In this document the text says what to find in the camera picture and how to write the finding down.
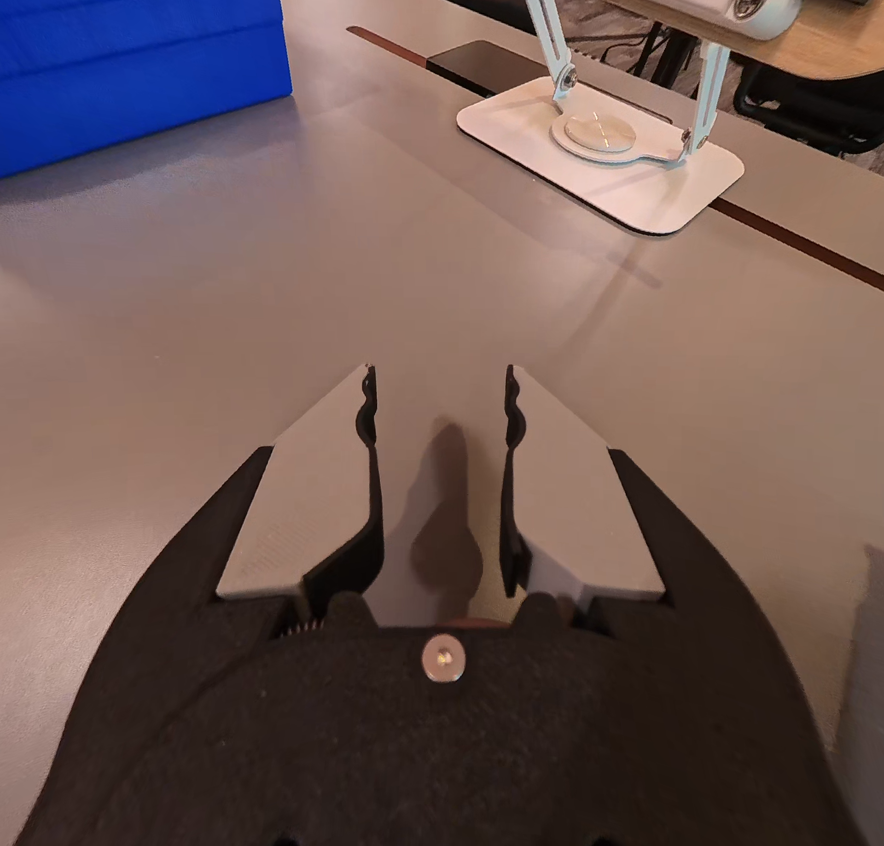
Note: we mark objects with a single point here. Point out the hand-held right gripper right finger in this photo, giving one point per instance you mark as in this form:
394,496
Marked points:
580,514

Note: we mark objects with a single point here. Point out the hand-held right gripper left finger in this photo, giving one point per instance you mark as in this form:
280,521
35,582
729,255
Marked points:
304,514

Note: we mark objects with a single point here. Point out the blue plastic bin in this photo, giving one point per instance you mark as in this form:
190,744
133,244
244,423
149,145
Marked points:
138,65

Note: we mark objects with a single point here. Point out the instruction sheet on stand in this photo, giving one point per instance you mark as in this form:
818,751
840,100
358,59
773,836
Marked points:
621,190

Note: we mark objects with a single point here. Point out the black office chair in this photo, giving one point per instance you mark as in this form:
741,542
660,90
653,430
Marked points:
794,110

